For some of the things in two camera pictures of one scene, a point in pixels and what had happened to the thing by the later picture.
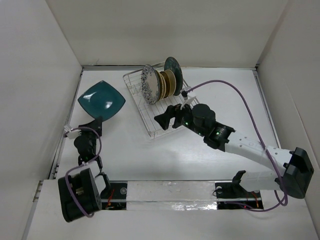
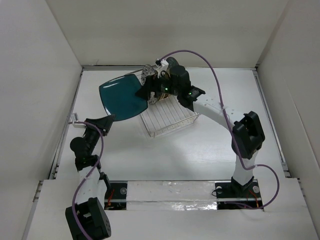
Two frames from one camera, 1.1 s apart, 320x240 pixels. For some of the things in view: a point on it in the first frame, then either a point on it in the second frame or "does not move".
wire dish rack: [148, 112] does not move
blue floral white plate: [150, 84] does not move
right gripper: [164, 119] to [150, 85]
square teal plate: [101, 99] to [118, 97]
